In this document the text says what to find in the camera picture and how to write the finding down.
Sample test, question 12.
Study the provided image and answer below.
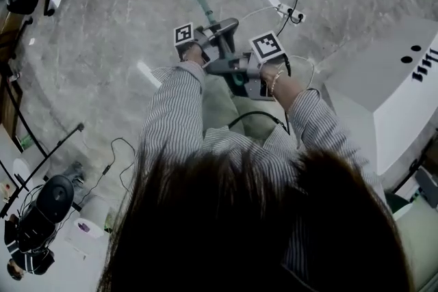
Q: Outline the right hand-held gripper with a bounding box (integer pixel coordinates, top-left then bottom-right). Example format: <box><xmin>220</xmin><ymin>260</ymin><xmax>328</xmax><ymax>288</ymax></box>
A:
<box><xmin>204</xmin><ymin>30</ymin><xmax>288</xmax><ymax>102</ymax></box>

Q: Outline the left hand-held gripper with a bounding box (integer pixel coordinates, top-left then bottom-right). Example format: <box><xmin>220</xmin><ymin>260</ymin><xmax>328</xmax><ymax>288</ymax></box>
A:
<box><xmin>172</xmin><ymin>17</ymin><xmax>241</xmax><ymax>66</ymax></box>

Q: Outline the person's left forearm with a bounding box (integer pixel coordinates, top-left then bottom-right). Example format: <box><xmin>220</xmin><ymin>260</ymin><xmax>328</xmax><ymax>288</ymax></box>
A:
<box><xmin>138</xmin><ymin>43</ymin><xmax>207</xmax><ymax>161</ymax></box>

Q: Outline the person's right forearm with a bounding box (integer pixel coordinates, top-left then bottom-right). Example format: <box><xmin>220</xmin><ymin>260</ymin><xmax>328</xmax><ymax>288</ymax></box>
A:
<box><xmin>261</xmin><ymin>64</ymin><xmax>346</xmax><ymax>155</ymax></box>

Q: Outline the person's left leg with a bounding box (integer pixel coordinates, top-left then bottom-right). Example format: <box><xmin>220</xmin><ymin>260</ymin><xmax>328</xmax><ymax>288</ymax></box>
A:
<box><xmin>204</xmin><ymin>73</ymin><xmax>244</xmax><ymax>140</ymax></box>

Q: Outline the person's leg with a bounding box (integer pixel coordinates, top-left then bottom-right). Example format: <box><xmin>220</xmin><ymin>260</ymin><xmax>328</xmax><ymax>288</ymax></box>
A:
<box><xmin>204</xmin><ymin>73</ymin><xmax>244</xmax><ymax>140</ymax></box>
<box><xmin>235</xmin><ymin>94</ymin><xmax>287</xmax><ymax>146</ymax></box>

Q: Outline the white power strip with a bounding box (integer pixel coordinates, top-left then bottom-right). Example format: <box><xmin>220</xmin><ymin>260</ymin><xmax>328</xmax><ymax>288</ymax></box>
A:
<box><xmin>276</xmin><ymin>3</ymin><xmax>306</xmax><ymax>24</ymax></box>

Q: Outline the person's right leg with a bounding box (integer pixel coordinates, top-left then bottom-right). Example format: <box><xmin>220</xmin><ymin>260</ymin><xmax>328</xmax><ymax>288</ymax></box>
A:
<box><xmin>235</xmin><ymin>94</ymin><xmax>287</xmax><ymax>146</ymax></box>

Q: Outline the person's striped shirt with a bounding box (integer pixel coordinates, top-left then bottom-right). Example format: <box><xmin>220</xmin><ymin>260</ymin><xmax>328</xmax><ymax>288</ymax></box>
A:
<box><xmin>97</xmin><ymin>126</ymin><xmax>417</xmax><ymax>292</ymax></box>

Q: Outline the large white box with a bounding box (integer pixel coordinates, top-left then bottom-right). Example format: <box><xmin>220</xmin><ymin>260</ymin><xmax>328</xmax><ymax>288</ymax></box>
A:
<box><xmin>321</xmin><ymin>15</ymin><xmax>438</xmax><ymax>178</ymax></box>

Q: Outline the black hairpin table leg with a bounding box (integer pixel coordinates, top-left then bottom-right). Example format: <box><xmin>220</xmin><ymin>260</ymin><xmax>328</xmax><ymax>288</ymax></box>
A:
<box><xmin>0</xmin><ymin>122</ymin><xmax>86</xmax><ymax>218</ymax></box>

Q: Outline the green bottle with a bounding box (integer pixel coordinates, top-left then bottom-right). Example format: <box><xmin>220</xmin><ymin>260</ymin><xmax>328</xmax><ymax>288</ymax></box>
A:
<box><xmin>19</xmin><ymin>133</ymin><xmax>34</xmax><ymax>152</ymax></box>

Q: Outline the white box with purple print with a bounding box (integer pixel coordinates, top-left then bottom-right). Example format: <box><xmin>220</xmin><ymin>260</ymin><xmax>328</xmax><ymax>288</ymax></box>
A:
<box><xmin>64</xmin><ymin>217</ymin><xmax>105</xmax><ymax>253</ymax></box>

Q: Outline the brown wooden cabinet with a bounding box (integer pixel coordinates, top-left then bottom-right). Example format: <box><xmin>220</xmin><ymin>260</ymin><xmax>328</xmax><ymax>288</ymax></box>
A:
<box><xmin>0</xmin><ymin>73</ymin><xmax>24</xmax><ymax>143</ymax></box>

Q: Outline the dark green bin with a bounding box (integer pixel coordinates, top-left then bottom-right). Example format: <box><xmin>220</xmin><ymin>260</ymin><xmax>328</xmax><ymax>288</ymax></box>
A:
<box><xmin>383</xmin><ymin>192</ymin><xmax>414</xmax><ymax>220</ymax></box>

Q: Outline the white round container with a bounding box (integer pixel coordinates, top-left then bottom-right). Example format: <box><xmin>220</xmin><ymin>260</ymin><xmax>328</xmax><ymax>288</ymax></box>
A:
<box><xmin>12</xmin><ymin>155</ymin><xmax>51</xmax><ymax>189</ymax></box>

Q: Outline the grey box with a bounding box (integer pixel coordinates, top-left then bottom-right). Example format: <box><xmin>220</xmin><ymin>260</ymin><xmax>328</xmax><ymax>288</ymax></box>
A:
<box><xmin>415</xmin><ymin>165</ymin><xmax>438</xmax><ymax>209</ymax></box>

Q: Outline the white table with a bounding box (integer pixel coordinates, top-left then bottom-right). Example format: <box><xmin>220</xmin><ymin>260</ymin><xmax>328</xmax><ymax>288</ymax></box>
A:
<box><xmin>0</xmin><ymin>126</ymin><xmax>116</xmax><ymax>292</ymax></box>

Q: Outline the pale green table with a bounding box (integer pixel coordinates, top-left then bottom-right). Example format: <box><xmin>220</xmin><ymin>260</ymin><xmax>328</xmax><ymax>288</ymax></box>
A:
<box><xmin>393</xmin><ymin>196</ymin><xmax>438</xmax><ymax>292</ymax></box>

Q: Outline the white cable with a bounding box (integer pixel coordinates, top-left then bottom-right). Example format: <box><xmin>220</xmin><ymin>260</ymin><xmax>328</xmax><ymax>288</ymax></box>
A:
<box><xmin>238</xmin><ymin>5</ymin><xmax>316</xmax><ymax>90</ymax></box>

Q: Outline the beaded bracelet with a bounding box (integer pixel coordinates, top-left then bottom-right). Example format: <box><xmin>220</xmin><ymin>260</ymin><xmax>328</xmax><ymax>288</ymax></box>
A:
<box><xmin>268</xmin><ymin>70</ymin><xmax>285</xmax><ymax>96</ymax></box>

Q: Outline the thin black cable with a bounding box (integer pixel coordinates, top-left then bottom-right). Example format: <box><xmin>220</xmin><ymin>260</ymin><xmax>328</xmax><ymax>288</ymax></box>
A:
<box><xmin>73</xmin><ymin>137</ymin><xmax>138</xmax><ymax>209</ymax></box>

